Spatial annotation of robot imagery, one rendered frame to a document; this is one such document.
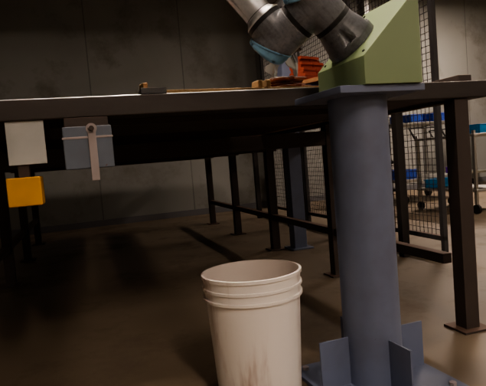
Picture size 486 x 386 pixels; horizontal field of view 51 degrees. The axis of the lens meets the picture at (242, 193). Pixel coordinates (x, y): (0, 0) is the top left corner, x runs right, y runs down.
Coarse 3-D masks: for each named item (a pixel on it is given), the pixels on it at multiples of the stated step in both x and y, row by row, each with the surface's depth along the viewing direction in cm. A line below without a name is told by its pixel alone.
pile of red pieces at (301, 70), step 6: (300, 60) 267; (306, 60) 270; (312, 60) 273; (300, 66) 266; (306, 66) 268; (312, 66) 272; (318, 66) 274; (300, 72) 266; (306, 72) 266; (312, 72) 269
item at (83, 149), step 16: (64, 128) 143; (80, 128) 144; (96, 128) 145; (64, 144) 143; (80, 144) 144; (96, 144) 145; (112, 144) 146; (80, 160) 144; (96, 160) 145; (112, 160) 147; (96, 176) 145
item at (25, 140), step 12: (36, 120) 143; (12, 132) 141; (24, 132) 142; (36, 132) 143; (12, 144) 141; (24, 144) 142; (36, 144) 143; (12, 156) 141; (24, 156) 142; (36, 156) 143
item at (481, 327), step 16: (448, 112) 187; (464, 112) 185; (448, 128) 188; (464, 128) 185; (448, 144) 188; (464, 144) 185; (448, 160) 189; (464, 160) 186; (448, 176) 190; (464, 176) 186; (448, 192) 191; (464, 192) 186; (464, 208) 186; (464, 224) 187; (464, 240) 187; (464, 256) 187; (464, 272) 188; (464, 288) 188; (464, 304) 189; (464, 320) 190
